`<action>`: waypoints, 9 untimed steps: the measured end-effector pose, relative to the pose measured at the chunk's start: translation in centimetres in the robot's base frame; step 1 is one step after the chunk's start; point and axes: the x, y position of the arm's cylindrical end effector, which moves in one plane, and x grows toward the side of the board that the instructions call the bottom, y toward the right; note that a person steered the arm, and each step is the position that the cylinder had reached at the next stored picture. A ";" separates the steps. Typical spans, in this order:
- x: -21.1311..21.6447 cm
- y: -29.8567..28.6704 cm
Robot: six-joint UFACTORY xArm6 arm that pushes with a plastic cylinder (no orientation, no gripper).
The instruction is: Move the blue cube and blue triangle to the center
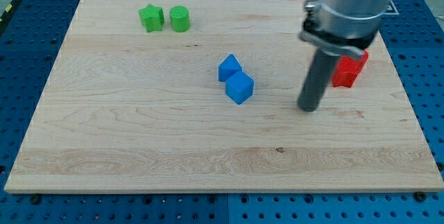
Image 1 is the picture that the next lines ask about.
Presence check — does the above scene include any blue triangle block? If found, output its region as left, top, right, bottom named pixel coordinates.
left=218, top=54, right=242, bottom=82

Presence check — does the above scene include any green star block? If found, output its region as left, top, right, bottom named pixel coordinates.
left=138, top=4, right=164, bottom=33

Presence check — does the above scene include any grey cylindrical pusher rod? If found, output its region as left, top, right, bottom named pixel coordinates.
left=298, top=49, right=341, bottom=112

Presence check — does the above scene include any wooden board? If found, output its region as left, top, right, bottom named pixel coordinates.
left=5, top=0, right=443, bottom=193

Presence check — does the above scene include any red star block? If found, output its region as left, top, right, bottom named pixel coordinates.
left=331, top=50, right=368, bottom=88

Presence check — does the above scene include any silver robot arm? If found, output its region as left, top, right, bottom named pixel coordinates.
left=298, top=0, right=390, bottom=112

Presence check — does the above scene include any green cylinder block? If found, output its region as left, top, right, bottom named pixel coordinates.
left=169, top=6, right=190, bottom=33

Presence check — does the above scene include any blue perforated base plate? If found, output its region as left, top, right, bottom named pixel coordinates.
left=1, top=0, right=443, bottom=223

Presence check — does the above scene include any blue cube block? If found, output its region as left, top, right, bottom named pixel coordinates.
left=225, top=71, right=255, bottom=105

